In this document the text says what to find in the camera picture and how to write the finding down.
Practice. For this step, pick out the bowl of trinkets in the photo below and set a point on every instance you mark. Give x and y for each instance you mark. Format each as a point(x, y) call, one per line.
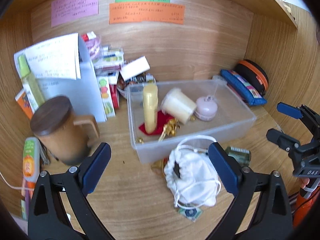
point(141, 78)

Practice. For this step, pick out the right hand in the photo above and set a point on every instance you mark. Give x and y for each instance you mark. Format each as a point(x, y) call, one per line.
point(304, 182)

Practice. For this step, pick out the dark green glass jar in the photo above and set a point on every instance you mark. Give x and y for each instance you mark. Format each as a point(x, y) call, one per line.
point(241, 155)

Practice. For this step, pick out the orange green glue tube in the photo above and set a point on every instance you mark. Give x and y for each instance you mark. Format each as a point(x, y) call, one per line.
point(31, 161)

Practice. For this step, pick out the yellow lotion bottle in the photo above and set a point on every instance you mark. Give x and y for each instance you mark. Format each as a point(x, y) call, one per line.
point(150, 105)

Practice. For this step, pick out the white drawstring pouch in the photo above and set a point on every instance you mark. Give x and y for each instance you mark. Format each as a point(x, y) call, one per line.
point(191, 176)

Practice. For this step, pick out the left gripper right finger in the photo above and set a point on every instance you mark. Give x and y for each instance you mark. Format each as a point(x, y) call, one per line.
point(272, 217)

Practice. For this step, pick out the white small box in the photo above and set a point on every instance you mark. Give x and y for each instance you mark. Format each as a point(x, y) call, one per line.
point(134, 68)

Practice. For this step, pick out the floral glass tile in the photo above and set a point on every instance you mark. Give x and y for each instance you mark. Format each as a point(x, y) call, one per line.
point(190, 212)

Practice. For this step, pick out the blue patchwork pouch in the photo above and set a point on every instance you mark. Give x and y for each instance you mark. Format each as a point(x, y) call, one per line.
point(250, 95)

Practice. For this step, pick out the orange sleeve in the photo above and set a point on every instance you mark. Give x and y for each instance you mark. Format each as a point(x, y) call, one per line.
point(303, 207)

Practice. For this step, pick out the black orange zip case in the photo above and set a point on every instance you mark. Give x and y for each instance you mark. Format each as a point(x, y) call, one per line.
point(254, 74)

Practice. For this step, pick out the orange paper note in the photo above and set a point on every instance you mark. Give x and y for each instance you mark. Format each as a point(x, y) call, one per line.
point(130, 12)

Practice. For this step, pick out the pink paper note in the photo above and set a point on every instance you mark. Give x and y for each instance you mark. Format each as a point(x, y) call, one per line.
point(64, 11)

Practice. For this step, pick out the pink macaron case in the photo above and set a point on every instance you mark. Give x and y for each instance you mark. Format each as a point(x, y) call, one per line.
point(206, 108)

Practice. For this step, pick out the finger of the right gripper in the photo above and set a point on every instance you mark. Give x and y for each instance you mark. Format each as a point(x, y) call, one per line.
point(282, 140)
point(289, 110)

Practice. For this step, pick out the red cloth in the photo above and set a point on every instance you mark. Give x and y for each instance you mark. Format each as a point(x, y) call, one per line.
point(162, 119)

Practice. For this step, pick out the brown mug with lid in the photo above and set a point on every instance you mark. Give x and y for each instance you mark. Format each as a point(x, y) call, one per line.
point(57, 126)

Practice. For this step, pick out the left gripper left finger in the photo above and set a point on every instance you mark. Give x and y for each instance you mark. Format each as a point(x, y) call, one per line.
point(47, 216)

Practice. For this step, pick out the clear plastic storage box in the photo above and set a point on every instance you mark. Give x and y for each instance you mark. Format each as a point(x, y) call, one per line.
point(233, 118)

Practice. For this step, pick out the fruit pattern box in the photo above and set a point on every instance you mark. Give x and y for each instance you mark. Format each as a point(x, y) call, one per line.
point(105, 93)

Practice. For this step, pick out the gold ornament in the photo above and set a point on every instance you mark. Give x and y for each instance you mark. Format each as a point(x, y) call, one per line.
point(170, 129)

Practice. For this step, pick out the cream plastic cup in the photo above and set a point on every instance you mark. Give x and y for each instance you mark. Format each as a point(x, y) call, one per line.
point(178, 105)

